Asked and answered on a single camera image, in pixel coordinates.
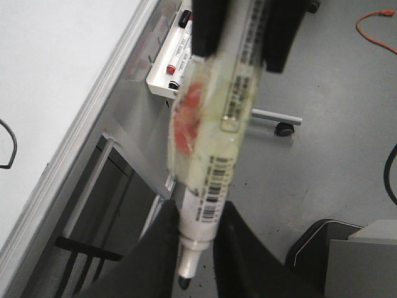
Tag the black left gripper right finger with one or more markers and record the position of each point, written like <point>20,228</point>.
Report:
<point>244,267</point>

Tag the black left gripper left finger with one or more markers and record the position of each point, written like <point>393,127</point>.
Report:
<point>148,270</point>

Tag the white black-tip whiteboard marker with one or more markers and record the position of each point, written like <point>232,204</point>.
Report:
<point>208,122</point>

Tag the grey stand leg with caster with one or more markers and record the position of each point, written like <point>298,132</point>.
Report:
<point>285,123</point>

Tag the grey slotted stand panel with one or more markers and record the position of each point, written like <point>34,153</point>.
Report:
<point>139,119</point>

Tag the black-capped white marker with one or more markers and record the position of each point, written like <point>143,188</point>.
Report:
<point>184,18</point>
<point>178,75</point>

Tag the white plastic marker tray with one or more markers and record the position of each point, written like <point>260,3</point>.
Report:
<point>157,79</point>

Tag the red-capped white marker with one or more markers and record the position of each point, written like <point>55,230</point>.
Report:
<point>179,49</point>

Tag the dark grey panel with rail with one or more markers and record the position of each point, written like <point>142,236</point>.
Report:
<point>112,205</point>

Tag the grey box with black frame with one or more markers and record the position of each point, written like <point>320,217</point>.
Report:
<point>342,259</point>

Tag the white whiteboard with aluminium frame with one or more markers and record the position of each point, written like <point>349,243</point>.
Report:
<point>60,62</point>

